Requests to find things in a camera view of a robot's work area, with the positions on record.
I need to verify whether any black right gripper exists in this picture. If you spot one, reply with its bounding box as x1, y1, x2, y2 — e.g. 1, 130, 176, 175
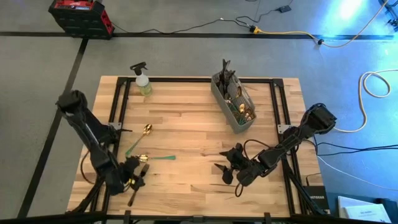
214, 142, 266, 188

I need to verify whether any thick white cable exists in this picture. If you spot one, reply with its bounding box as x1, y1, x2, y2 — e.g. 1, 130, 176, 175
334, 68, 398, 134

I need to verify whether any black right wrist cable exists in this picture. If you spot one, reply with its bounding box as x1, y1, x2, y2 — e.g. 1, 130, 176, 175
234, 139, 272, 198

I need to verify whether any red black toolbox stack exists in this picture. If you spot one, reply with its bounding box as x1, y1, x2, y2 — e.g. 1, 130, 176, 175
47, 0, 115, 40

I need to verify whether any grey mesh cutlery basket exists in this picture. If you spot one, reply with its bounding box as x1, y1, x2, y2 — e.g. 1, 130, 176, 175
210, 71, 257, 134

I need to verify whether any white booklet box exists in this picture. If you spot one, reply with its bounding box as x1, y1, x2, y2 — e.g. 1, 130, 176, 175
337, 195, 393, 223

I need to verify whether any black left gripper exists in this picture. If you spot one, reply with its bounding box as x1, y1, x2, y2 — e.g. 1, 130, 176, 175
119, 156, 146, 191

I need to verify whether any black floor cable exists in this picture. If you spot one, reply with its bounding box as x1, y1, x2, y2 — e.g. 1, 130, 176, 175
110, 0, 295, 35

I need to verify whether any yellow label spray cleaner bottle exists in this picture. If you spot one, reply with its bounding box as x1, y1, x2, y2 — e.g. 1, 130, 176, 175
129, 61, 154, 97

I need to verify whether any black floor stand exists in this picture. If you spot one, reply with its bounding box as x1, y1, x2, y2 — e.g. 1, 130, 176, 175
377, 0, 398, 32

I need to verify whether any black cable bundle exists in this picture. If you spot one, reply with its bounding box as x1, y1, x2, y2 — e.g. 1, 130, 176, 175
312, 136, 398, 156

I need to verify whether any black network switch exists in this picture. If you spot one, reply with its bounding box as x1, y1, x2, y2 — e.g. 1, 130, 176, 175
303, 185, 330, 215

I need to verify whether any black metal table frame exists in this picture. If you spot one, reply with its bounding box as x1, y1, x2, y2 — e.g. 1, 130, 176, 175
67, 76, 327, 224

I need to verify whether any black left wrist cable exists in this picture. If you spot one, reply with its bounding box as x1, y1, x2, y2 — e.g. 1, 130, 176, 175
80, 151, 98, 185

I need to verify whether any yellow extension cord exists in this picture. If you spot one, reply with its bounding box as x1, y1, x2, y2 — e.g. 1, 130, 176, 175
248, 0, 390, 49

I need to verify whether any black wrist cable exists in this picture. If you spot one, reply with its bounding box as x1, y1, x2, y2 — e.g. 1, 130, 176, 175
80, 151, 98, 185
234, 139, 272, 198

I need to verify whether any thin white cable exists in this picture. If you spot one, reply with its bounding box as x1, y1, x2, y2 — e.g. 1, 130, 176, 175
316, 154, 398, 192

